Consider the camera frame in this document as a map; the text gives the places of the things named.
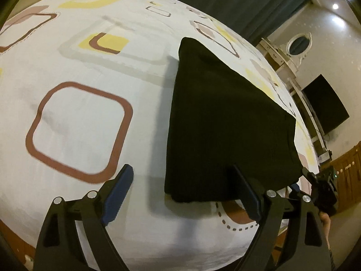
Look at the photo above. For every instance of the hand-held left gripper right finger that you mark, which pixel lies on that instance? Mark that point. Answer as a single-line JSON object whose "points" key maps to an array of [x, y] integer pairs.
{"points": [[248, 192]]}

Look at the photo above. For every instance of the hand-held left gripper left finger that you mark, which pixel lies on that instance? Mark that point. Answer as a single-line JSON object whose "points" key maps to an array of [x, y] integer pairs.
{"points": [[120, 186]]}

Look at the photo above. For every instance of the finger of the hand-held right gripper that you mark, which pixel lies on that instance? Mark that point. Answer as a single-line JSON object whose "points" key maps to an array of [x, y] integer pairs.
{"points": [[308, 174]]}

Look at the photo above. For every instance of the black pants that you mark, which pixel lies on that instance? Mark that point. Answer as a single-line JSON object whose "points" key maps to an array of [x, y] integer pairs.
{"points": [[220, 118]]}

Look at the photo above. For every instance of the brown wooden cabinet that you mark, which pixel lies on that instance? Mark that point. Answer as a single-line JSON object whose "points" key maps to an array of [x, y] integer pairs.
{"points": [[348, 177]]}

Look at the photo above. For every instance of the black television screen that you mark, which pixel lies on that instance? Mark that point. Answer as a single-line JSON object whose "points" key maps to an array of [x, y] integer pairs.
{"points": [[325, 104]]}

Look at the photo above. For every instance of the patterned white bed sheet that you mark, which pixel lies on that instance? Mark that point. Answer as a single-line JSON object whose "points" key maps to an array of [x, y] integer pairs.
{"points": [[84, 113]]}

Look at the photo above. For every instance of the white dressing table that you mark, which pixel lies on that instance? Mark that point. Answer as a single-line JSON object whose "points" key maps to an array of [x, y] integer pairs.
{"points": [[284, 62]]}

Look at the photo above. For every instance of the oval white-framed mirror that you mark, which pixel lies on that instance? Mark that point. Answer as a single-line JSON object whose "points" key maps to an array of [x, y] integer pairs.
{"points": [[299, 45]]}

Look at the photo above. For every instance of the round ceiling light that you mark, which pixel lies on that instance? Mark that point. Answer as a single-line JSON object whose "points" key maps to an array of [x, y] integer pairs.
{"points": [[335, 6]]}

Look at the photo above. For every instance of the dark green curtain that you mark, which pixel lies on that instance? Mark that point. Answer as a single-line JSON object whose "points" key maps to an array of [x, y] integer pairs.
{"points": [[239, 2]]}

